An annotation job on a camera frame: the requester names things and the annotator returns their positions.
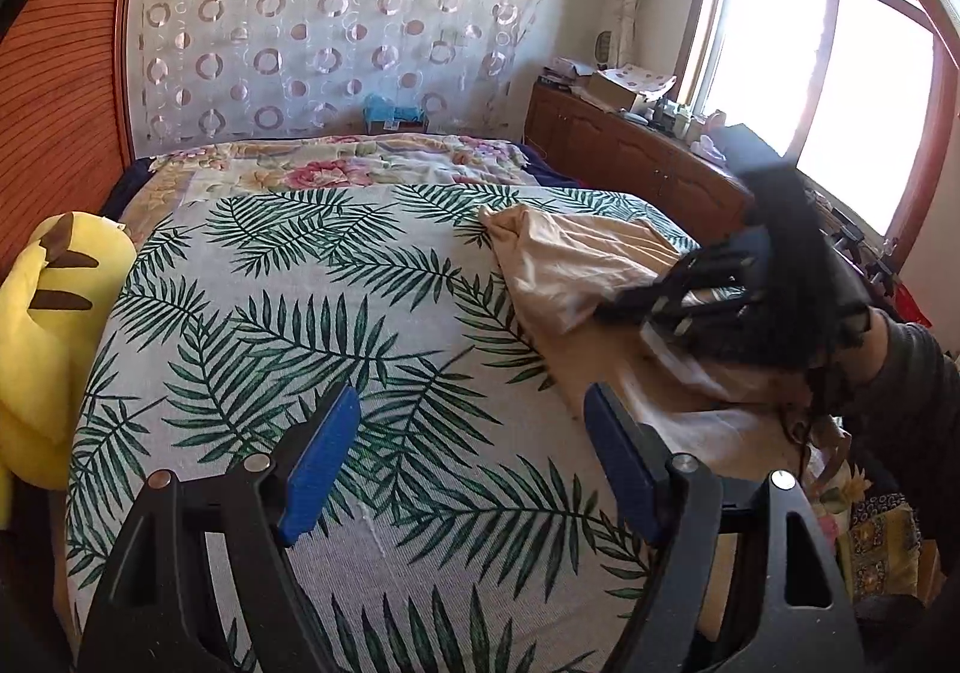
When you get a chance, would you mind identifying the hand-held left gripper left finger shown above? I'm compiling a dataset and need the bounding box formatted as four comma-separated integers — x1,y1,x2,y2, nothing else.
79,382,365,673

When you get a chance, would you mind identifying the red cloth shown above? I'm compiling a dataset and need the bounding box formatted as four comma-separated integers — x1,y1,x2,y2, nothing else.
896,281,935,330

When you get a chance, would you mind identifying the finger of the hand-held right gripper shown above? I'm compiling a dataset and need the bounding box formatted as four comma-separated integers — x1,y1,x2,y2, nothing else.
643,290,766,348
596,241,762,325

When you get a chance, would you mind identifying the circle pattern sheer curtain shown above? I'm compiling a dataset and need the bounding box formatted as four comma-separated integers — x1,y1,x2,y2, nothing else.
131,0,548,145

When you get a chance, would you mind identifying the beige printed t-shirt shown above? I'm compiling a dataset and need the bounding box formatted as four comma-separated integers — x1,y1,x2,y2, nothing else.
478,204,837,494

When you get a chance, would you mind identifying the dark yellow patterned cloth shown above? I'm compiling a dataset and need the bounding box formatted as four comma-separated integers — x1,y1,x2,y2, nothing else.
836,500,927,599

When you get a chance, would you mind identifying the floral blanket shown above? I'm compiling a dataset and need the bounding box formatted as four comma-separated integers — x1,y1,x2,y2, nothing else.
120,133,541,246

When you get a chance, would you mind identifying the blue package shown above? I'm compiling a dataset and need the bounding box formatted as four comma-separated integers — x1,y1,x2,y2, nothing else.
364,94,428,134

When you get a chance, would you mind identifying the leaf print bedsheet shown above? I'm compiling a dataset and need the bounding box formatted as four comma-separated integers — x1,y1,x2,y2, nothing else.
66,181,706,673

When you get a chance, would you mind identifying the window with wooden frame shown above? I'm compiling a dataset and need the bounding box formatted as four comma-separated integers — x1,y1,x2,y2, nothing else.
686,0,950,254

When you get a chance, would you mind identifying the yellow plush toy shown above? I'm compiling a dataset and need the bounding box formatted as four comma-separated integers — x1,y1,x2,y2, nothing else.
0,211,140,524

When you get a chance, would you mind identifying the group of small bottles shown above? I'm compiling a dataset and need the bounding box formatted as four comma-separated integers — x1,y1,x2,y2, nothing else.
649,98,727,143

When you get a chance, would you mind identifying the brown wooden wardrobe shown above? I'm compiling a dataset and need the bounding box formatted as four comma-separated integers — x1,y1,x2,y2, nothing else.
0,0,151,269

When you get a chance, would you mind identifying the cardboard box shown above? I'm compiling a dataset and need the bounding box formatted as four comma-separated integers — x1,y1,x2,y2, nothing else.
585,73,646,113

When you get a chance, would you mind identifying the brown wooden cabinet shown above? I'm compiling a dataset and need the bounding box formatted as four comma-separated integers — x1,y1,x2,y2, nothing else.
525,80,758,239

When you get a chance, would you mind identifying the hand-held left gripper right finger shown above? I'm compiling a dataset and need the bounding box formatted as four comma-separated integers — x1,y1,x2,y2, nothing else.
583,382,863,673

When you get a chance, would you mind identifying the person's right forearm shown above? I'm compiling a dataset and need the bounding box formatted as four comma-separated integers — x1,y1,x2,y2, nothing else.
817,305,960,516

